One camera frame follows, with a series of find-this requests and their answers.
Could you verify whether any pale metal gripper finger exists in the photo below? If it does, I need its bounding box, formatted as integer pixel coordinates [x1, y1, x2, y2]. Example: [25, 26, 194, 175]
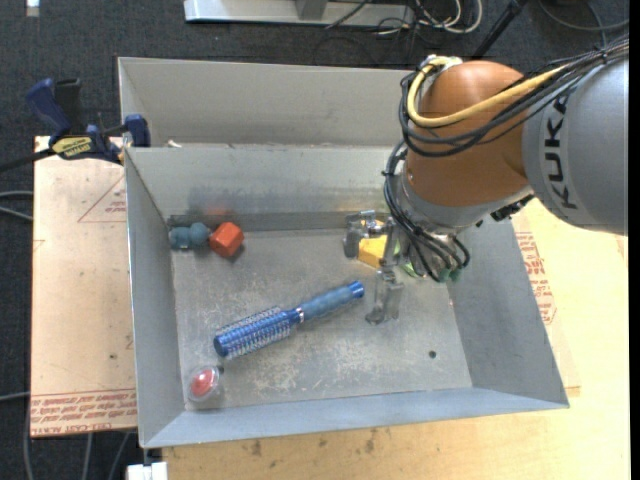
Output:
[342, 209, 394, 259]
[364, 265, 406, 326]

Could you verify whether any yellow block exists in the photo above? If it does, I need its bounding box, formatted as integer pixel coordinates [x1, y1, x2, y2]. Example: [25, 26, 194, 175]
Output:
[356, 219, 397, 270]

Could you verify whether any light green round thing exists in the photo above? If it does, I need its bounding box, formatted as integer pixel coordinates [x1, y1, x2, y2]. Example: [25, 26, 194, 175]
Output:
[391, 237, 427, 278]

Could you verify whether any grey metal bin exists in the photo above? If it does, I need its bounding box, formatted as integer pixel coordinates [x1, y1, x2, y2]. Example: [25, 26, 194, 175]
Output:
[116, 56, 572, 450]

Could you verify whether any blue hairbrush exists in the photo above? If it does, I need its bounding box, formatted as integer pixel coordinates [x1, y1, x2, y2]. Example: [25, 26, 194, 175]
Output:
[212, 280, 366, 360]

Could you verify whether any red-orange block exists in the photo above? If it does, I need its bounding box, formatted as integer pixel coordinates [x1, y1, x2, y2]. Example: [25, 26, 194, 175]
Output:
[208, 221, 246, 260]

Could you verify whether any blue-green toy figure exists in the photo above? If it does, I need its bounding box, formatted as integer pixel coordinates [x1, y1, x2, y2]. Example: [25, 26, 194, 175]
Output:
[167, 222, 212, 252]

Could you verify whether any red ball in clear dome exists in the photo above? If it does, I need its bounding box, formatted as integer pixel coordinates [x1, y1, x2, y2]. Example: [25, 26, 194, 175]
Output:
[186, 364, 223, 404]

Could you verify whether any brown cardboard board, red print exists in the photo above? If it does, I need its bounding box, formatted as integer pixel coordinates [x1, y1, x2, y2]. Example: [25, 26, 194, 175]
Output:
[29, 134, 584, 440]

